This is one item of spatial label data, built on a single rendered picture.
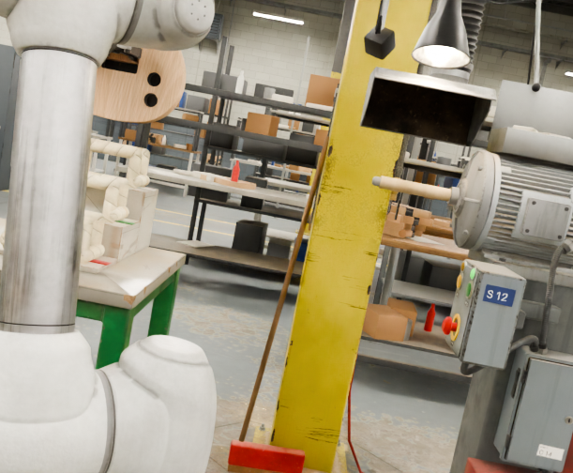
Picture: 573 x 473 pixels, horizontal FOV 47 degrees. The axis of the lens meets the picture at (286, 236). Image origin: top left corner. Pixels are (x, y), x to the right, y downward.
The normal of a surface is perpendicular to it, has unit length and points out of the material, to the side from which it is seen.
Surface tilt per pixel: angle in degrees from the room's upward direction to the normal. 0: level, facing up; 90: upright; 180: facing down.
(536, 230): 90
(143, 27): 125
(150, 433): 84
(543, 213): 90
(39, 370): 74
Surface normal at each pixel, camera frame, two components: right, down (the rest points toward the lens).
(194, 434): 0.68, 0.20
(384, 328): 0.32, 0.18
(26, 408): 0.47, -0.08
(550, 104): -0.04, 0.12
